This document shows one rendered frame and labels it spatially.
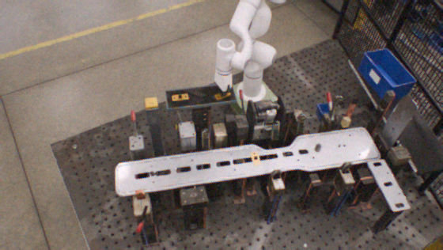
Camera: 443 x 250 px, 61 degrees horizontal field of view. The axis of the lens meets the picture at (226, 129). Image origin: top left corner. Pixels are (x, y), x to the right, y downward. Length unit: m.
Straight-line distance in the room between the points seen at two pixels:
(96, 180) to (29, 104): 1.70
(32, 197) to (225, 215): 1.65
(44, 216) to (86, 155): 0.83
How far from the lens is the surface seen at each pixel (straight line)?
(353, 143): 2.17
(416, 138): 2.30
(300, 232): 2.15
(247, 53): 1.77
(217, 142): 1.97
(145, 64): 3.96
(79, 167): 2.39
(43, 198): 3.20
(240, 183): 2.04
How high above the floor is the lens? 2.62
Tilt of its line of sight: 51 degrees down
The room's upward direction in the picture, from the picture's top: 5 degrees clockwise
